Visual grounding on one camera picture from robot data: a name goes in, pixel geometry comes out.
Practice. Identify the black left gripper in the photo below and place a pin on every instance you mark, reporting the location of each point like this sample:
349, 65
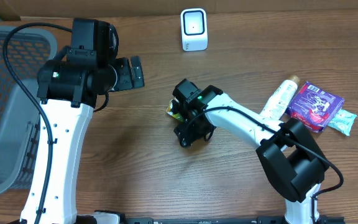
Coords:
136, 72

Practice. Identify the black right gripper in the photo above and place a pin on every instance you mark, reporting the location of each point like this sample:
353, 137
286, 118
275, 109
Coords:
189, 136

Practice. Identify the green juice carton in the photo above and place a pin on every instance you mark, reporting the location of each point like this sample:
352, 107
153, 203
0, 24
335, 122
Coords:
173, 110

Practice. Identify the white tube gold cap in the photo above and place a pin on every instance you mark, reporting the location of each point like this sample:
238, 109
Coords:
277, 104

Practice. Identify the purple snack packet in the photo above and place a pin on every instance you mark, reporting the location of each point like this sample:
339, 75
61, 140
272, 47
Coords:
314, 107

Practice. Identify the teal snack packet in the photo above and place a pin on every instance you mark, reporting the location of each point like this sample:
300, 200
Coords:
343, 121

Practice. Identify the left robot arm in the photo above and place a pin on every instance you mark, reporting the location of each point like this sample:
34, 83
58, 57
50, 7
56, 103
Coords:
68, 87

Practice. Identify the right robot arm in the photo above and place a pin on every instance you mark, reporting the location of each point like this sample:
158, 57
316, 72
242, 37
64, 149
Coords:
290, 157

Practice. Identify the white barcode scanner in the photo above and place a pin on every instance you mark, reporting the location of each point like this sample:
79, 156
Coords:
194, 29

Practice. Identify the grey plastic basket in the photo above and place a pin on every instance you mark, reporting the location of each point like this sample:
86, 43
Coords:
28, 50

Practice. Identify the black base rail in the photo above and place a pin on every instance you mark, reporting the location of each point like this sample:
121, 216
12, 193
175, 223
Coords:
258, 220

